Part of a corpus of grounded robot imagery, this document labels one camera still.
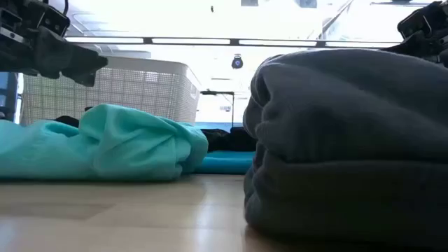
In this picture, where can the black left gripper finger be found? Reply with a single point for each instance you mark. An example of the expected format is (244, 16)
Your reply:
(84, 78)
(70, 57)

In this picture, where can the dark grey cloth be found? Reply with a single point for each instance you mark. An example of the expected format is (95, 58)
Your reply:
(350, 140)

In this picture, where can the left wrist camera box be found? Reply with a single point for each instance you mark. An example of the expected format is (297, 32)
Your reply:
(54, 21)

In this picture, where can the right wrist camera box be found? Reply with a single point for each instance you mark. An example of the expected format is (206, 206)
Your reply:
(414, 24)

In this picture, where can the white perforated plastic basket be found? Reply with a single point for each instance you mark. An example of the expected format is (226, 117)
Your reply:
(147, 91)

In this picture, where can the turquoise cloth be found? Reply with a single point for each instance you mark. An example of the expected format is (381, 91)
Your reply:
(115, 143)

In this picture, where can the blue cloth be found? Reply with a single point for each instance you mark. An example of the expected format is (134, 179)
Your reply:
(227, 162)

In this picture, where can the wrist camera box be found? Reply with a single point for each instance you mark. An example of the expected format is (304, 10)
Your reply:
(414, 24)
(54, 21)

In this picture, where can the black ceiling track fixture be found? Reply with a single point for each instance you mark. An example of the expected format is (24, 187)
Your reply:
(395, 3)

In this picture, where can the round black overhead camera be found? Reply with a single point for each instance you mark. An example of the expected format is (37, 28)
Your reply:
(237, 63)

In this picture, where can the black cloth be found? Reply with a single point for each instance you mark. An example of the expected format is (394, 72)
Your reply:
(68, 121)
(227, 140)

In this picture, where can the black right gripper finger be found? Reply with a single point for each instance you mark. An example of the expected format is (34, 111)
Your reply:
(413, 47)

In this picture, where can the long ceiling light bar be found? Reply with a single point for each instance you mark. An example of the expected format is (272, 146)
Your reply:
(231, 41)

